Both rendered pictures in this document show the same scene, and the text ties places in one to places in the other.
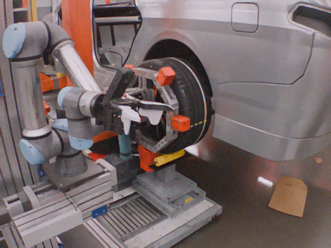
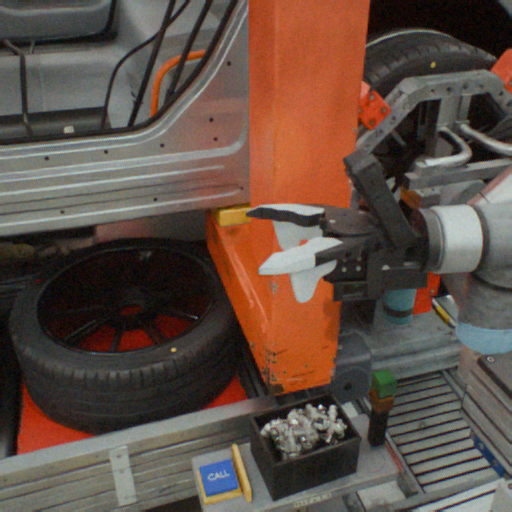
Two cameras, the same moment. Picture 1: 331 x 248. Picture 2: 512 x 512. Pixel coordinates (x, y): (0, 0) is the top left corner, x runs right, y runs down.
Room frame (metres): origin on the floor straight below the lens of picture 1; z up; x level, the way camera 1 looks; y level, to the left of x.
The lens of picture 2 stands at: (1.60, 1.63, 1.57)
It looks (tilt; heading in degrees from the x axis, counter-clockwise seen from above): 33 degrees down; 293
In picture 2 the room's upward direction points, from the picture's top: straight up
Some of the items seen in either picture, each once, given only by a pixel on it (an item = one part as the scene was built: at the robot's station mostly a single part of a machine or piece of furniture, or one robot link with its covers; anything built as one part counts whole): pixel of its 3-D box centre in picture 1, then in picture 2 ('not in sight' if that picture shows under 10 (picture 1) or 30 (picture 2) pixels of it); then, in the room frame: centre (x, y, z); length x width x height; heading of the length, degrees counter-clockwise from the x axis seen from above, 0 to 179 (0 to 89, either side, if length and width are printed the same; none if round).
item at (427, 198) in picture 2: not in sight; (419, 194); (1.73, 0.37, 0.93); 0.09 x 0.05 x 0.05; 130
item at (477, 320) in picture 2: not in sight; (488, 296); (1.57, 0.98, 1.12); 0.11 x 0.08 x 0.11; 118
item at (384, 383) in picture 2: not in sight; (384, 383); (1.70, 0.70, 0.64); 0.04 x 0.04 x 0.04; 40
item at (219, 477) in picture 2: not in sight; (218, 478); (1.99, 0.93, 0.47); 0.07 x 0.07 x 0.02; 40
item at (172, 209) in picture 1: (168, 190); (381, 335); (1.82, -0.04, 0.13); 0.50 x 0.36 x 0.10; 40
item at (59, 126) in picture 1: (64, 135); not in sight; (1.02, 0.42, 0.98); 0.13 x 0.12 x 0.14; 147
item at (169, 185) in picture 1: (166, 169); (382, 294); (1.84, -0.03, 0.32); 0.40 x 0.30 x 0.28; 40
